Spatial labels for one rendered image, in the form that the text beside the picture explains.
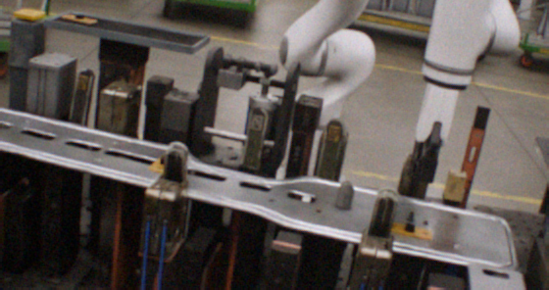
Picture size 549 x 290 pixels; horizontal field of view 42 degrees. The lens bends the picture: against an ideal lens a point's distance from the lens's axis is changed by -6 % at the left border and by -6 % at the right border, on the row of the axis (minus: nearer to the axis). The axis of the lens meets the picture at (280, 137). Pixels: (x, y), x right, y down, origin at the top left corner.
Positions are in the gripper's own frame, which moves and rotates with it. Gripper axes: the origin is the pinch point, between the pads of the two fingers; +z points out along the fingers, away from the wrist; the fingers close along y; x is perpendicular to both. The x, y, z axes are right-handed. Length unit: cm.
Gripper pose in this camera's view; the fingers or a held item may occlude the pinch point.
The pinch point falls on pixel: (424, 167)
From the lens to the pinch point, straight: 129.8
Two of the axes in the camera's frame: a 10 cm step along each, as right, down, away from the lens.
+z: -1.6, 9.3, 3.3
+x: 9.7, 2.1, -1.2
